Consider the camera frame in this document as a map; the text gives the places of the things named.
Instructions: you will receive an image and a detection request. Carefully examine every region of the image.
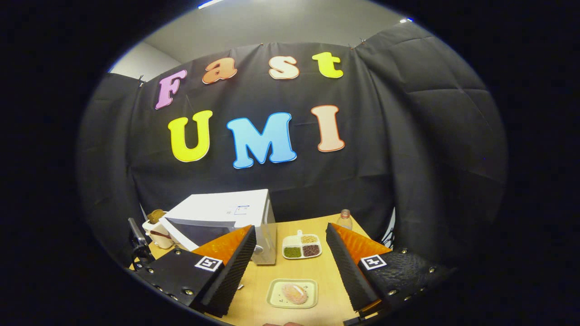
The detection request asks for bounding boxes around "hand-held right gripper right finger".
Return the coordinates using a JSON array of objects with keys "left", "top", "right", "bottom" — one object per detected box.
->
[{"left": 326, "top": 223, "right": 454, "bottom": 317}]

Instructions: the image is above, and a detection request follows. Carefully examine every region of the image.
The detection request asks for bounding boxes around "white printed board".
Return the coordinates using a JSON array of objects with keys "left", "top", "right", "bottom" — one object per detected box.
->
[{"left": 383, "top": 207, "right": 396, "bottom": 249}]

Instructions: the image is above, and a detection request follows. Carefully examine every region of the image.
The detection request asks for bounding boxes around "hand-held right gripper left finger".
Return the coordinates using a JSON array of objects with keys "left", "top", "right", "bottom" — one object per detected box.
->
[{"left": 135, "top": 225, "right": 257, "bottom": 317}]

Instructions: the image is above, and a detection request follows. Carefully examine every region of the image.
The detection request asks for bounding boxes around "black backdrop cloth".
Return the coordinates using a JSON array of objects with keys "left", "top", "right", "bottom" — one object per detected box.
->
[{"left": 77, "top": 22, "right": 508, "bottom": 268}]

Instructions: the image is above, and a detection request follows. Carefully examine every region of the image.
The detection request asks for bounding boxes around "round bread bun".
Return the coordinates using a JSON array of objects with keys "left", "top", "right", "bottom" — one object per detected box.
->
[{"left": 282, "top": 283, "right": 309, "bottom": 305}]

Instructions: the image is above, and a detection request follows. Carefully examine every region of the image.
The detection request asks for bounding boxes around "white toaster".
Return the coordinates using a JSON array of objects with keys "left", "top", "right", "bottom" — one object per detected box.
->
[{"left": 142, "top": 211, "right": 175, "bottom": 249}]

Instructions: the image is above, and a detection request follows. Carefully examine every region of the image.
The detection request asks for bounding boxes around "white microwave oven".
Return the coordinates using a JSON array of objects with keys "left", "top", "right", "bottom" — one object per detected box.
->
[{"left": 159, "top": 189, "right": 278, "bottom": 265}]

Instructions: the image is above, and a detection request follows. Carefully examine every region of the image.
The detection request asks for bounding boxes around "cream square plate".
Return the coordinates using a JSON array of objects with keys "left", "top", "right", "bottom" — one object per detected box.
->
[{"left": 266, "top": 278, "right": 319, "bottom": 309}]

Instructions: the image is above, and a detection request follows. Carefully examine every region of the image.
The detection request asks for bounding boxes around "divided dish of beans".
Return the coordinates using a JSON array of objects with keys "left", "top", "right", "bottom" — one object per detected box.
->
[{"left": 282, "top": 230, "right": 323, "bottom": 259}]

